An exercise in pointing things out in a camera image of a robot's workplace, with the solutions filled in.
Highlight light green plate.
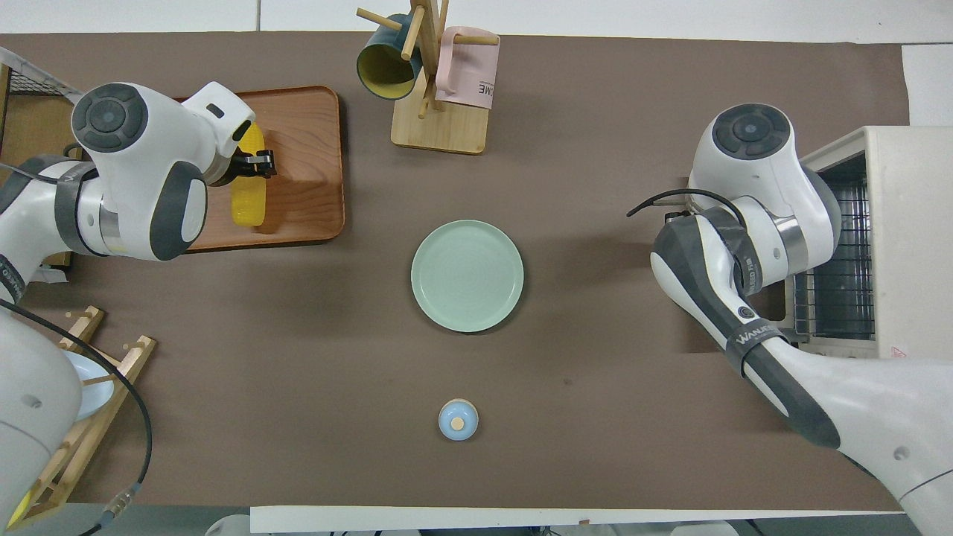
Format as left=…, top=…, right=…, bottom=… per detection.
left=411, top=220, right=525, bottom=334

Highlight white toaster oven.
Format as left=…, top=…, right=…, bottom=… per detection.
left=774, top=125, right=953, bottom=360

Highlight brown wooden tray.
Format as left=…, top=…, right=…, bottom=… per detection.
left=175, top=85, right=346, bottom=252

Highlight dark blue mug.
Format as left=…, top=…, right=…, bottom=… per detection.
left=356, top=13, right=424, bottom=101

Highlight wooden mug tree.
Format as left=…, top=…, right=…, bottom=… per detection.
left=356, top=0, right=501, bottom=156

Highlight wooden shelf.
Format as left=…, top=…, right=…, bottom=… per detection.
left=0, top=63, right=75, bottom=269

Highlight pink mug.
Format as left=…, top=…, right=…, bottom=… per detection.
left=434, top=26, right=501, bottom=110

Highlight wooden plate rack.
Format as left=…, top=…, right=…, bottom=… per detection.
left=7, top=305, right=157, bottom=529

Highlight light blue plate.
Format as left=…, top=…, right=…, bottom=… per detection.
left=63, top=350, right=116, bottom=421

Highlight small blue call bell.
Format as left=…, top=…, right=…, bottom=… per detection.
left=438, top=399, right=479, bottom=441

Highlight brown table mat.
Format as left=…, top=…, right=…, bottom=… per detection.
left=0, top=31, right=911, bottom=514

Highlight black wire basket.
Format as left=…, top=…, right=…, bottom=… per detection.
left=0, top=46, right=83, bottom=101

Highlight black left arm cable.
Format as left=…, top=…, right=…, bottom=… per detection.
left=0, top=298, right=153, bottom=536

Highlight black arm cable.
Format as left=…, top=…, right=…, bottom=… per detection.
left=0, top=298, right=153, bottom=536
left=627, top=188, right=745, bottom=246

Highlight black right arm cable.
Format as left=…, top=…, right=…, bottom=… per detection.
left=627, top=188, right=745, bottom=246

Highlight metal oven wire rack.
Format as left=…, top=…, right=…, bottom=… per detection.
left=795, top=179, right=876, bottom=336

